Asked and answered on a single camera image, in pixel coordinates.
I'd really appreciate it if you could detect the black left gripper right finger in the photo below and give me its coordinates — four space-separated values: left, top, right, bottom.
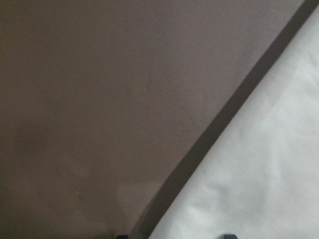
222 234 237 239

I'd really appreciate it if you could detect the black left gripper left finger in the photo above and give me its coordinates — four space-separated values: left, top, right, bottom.
116 235 129 239

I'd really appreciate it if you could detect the cream long-sleeve cat shirt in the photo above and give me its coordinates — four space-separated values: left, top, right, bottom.
151 10 319 239

